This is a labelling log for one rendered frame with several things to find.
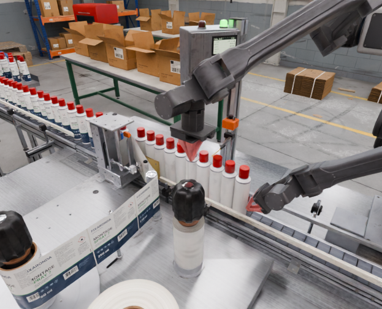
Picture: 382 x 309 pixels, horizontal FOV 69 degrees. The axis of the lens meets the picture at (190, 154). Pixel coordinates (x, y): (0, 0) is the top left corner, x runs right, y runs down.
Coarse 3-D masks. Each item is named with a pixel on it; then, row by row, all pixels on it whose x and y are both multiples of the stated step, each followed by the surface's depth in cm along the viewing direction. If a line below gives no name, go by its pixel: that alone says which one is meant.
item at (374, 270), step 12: (228, 216) 99; (252, 216) 99; (264, 216) 99; (252, 228) 94; (276, 228) 94; (288, 228) 94; (276, 240) 90; (300, 240) 90; (312, 240) 90; (300, 252) 86; (336, 252) 86; (324, 264) 83; (360, 264) 82; (348, 276) 79; (372, 288) 76
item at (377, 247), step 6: (288, 210) 90; (294, 210) 90; (300, 216) 89; (306, 216) 88; (312, 222) 87; (318, 222) 86; (330, 228) 84; (336, 228) 83; (342, 234) 82; (348, 234) 81; (354, 240) 81; (360, 240) 80; (366, 240) 79; (372, 246) 78; (378, 246) 78
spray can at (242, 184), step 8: (240, 168) 89; (248, 168) 89; (240, 176) 90; (248, 176) 90; (240, 184) 90; (248, 184) 90; (240, 192) 92; (248, 192) 93; (240, 200) 93; (232, 208) 98; (240, 208) 95
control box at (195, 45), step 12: (180, 36) 87; (192, 36) 80; (204, 36) 81; (180, 48) 89; (192, 48) 81; (204, 48) 83; (180, 60) 91; (192, 60) 83; (180, 72) 93; (180, 84) 96
